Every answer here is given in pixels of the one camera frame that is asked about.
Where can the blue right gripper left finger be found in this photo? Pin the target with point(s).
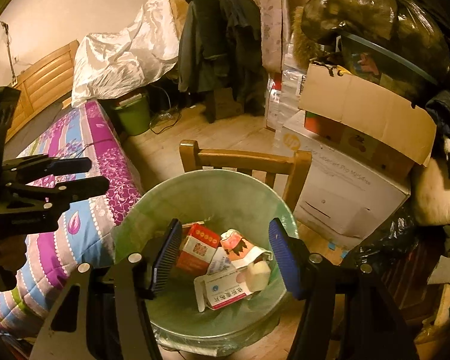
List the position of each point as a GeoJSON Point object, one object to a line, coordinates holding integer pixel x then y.
{"type": "Point", "coordinates": [163, 254]}

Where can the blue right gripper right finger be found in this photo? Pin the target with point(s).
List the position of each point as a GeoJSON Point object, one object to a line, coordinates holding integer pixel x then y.
{"type": "Point", "coordinates": [287, 252]}

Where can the red white paper cup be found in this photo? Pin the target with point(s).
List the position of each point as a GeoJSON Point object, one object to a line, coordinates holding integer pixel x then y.
{"type": "Point", "coordinates": [240, 251]}

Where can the white alcohol wipes packet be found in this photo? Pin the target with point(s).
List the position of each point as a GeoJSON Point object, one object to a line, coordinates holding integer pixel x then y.
{"type": "Point", "coordinates": [220, 263]}

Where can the green lined trash bin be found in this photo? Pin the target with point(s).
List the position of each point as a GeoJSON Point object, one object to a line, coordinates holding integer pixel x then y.
{"type": "Point", "coordinates": [221, 200]}

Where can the red orange carton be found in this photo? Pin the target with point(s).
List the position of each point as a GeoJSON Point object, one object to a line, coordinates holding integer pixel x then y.
{"type": "Point", "coordinates": [197, 250]}

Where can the white crumpled tissue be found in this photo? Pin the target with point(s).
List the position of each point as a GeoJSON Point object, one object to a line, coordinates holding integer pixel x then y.
{"type": "Point", "coordinates": [257, 276]}

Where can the white medicine box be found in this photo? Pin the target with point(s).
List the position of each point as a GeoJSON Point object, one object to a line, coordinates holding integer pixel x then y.
{"type": "Point", "coordinates": [220, 289]}

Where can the colourful striped floral bedspread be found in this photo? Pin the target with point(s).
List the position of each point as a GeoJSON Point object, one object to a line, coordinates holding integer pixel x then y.
{"type": "Point", "coordinates": [85, 231]}

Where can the wooden chair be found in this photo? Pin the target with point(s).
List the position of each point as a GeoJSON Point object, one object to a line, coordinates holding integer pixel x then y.
{"type": "Point", "coordinates": [296, 168]}

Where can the white HP printer box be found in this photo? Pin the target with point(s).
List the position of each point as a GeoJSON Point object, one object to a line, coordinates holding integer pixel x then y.
{"type": "Point", "coordinates": [343, 199]}

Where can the wooden headboard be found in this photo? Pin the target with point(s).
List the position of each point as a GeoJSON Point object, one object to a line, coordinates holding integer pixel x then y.
{"type": "Point", "coordinates": [42, 84]}

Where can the small green bin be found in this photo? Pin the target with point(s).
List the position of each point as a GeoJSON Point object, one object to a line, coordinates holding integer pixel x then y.
{"type": "Point", "coordinates": [134, 114]}

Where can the white satin cloth right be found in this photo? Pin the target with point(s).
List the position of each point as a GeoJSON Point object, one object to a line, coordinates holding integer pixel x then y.
{"type": "Point", "coordinates": [110, 65]}

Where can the brown cardboard box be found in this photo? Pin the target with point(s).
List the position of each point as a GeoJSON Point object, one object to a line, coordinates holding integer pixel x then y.
{"type": "Point", "coordinates": [366, 121]}

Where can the dark jacket on chair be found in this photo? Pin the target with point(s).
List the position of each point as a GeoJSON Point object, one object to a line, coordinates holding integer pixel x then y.
{"type": "Point", "coordinates": [221, 48]}

